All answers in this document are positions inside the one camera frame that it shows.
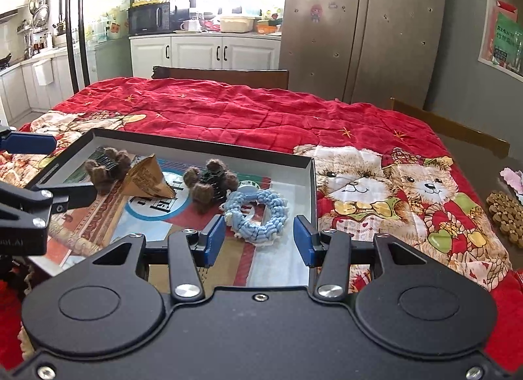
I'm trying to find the red quilted bedspread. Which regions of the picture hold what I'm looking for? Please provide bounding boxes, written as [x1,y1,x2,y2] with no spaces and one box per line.
[22,78,522,370]

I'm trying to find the brown beaded trivet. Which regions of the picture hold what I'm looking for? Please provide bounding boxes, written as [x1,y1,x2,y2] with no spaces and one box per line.
[486,192,523,248]

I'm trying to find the brown wooden chair back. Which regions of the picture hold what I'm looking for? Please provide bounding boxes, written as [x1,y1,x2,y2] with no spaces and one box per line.
[390,97,510,159]
[152,66,289,90]

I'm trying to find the gold triangular snack packet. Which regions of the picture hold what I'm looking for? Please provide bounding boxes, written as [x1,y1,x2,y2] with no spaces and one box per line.
[122,154,176,199]

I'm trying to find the black shallow box tray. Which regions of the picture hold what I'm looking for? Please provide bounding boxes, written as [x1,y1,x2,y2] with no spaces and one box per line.
[28,129,316,287]

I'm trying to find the printed paper in tray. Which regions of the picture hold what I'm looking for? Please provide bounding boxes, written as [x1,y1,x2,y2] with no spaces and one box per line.
[34,159,271,291]

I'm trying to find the white kitchen cabinet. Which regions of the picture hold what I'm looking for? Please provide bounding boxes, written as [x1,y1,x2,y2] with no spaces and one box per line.
[129,32,281,78]

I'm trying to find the light blue knitted scrunchie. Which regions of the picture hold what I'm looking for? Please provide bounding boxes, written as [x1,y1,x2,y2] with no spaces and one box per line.
[220,185,289,246]

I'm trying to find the stainless steel refrigerator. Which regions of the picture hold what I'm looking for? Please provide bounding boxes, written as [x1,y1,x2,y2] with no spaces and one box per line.
[279,0,445,108]

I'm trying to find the brown furry hair claw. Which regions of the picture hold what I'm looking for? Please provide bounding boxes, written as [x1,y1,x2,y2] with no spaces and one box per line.
[183,159,239,215]
[83,147,131,196]

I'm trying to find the black microwave oven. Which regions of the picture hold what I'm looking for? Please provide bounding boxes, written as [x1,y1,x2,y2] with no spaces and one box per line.
[128,2,171,35]

